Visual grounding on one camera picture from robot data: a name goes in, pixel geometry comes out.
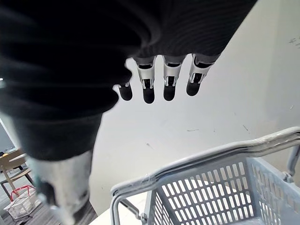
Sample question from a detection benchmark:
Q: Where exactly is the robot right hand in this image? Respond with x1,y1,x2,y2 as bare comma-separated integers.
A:
0,0,258,225

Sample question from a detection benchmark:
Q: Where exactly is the grey plastic shopping basket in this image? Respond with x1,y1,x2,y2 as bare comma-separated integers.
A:
114,153,300,225

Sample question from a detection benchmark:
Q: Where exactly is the wooden chair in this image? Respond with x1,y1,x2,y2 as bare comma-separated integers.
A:
0,153,33,202

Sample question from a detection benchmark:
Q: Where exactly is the wooden table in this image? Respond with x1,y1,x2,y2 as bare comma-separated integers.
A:
0,147,24,159

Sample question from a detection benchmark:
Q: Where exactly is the grey basket handle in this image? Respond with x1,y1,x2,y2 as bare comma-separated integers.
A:
110,127,300,225

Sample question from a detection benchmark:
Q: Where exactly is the white basket with red handle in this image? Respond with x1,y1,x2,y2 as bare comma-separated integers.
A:
3,185,43,220

